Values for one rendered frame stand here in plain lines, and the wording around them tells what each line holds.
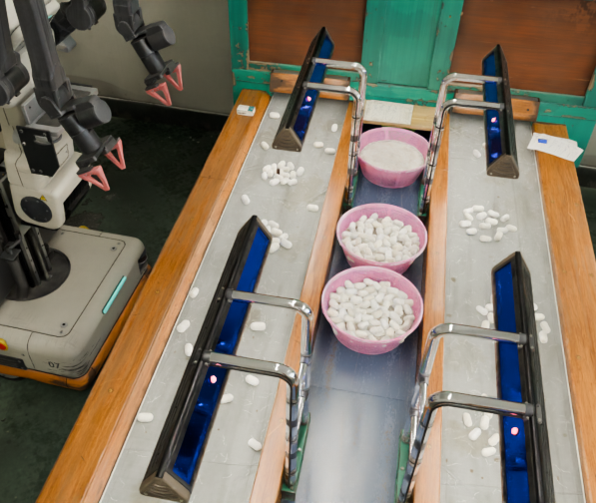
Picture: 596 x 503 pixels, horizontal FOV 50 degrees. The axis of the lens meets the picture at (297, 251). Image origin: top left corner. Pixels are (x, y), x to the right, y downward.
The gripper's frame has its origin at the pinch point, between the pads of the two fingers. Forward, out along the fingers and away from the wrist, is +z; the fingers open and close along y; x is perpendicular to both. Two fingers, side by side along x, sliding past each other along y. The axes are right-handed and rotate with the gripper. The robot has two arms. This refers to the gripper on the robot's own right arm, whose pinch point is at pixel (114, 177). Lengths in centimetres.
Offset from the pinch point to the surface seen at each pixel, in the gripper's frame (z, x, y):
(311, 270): 45, -37, 2
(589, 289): 79, -103, 13
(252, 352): 43, -28, -28
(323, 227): 45, -37, 20
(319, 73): 13, -42, 55
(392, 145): 55, -48, 74
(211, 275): 34.8, -11.9, -4.9
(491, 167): 37, -88, 19
